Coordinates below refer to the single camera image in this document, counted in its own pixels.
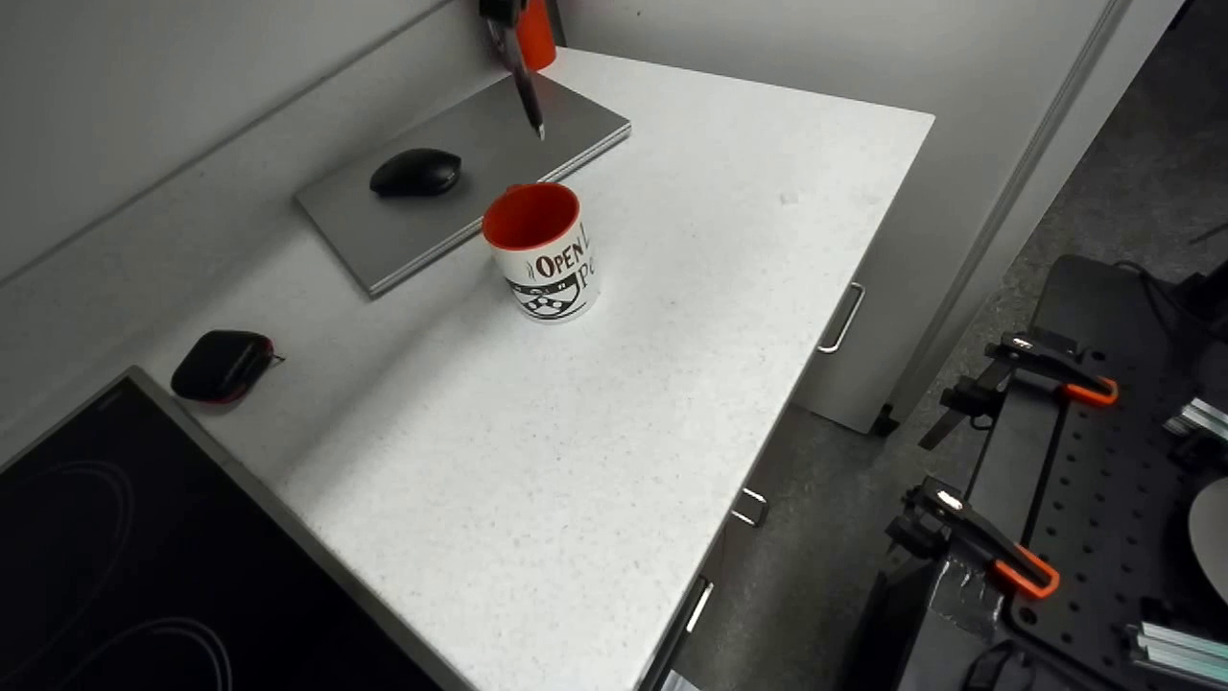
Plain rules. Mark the white mug with orange inside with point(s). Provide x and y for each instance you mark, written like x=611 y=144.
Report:
x=546 y=272

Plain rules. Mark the aluminium extrusion bar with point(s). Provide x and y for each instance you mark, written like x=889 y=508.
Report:
x=1203 y=415
x=1184 y=650

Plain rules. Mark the grey round plate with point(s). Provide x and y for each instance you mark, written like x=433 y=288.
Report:
x=1215 y=538

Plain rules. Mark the dark pen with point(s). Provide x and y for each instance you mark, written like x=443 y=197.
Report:
x=524 y=81

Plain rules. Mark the black glass cooktop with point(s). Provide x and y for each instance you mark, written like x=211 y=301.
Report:
x=116 y=563

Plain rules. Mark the black perforated board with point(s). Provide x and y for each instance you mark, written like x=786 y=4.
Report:
x=1124 y=511

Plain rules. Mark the orange cylindrical container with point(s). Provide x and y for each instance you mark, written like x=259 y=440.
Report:
x=538 y=34

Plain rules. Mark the grey rectangular desk mat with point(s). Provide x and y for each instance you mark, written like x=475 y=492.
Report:
x=385 y=242

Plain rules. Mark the small black zip case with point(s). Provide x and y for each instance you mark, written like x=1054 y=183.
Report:
x=223 y=366

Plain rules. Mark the black computer mouse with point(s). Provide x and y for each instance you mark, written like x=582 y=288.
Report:
x=417 y=176

